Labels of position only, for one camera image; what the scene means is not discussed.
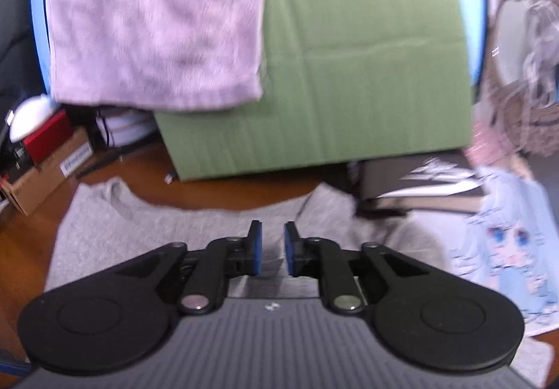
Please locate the pink towel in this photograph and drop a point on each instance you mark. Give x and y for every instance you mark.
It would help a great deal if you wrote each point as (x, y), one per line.
(153, 22)

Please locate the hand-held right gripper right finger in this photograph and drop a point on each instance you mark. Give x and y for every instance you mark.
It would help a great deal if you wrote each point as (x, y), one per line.
(290, 247)

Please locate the pink patterned object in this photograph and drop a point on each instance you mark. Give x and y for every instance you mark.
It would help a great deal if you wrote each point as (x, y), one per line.
(493, 142)

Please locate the oval mirror with ornate frame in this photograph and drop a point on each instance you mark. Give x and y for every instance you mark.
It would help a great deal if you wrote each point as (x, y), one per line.
(506, 35)

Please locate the green cardboard sheet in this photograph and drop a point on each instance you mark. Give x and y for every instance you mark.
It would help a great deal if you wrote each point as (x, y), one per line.
(349, 66)

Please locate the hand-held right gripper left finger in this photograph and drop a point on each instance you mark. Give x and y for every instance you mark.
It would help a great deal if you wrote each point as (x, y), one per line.
(255, 247)

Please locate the grey ribbed shirt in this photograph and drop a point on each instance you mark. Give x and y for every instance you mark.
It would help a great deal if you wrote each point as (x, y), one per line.
(174, 232)

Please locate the small usb plug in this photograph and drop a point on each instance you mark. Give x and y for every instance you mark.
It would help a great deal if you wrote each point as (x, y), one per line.
(168, 177)

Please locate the cartoon printed mouse pad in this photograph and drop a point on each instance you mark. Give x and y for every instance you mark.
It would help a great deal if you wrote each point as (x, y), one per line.
(502, 249)

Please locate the dark book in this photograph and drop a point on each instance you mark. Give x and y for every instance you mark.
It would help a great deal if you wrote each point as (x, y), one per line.
(393, 184)

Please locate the brown cardboard box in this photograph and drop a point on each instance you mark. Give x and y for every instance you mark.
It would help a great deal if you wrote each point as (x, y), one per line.
(43, 188)

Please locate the white dome lamp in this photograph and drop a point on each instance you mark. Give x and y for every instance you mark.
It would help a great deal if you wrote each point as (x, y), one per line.
(32, 114)

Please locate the black computer case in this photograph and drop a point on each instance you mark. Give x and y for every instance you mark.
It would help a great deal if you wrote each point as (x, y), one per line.
(15, 22)

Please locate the red audio interface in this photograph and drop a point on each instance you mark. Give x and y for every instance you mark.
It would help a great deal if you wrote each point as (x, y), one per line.
(48, 133)

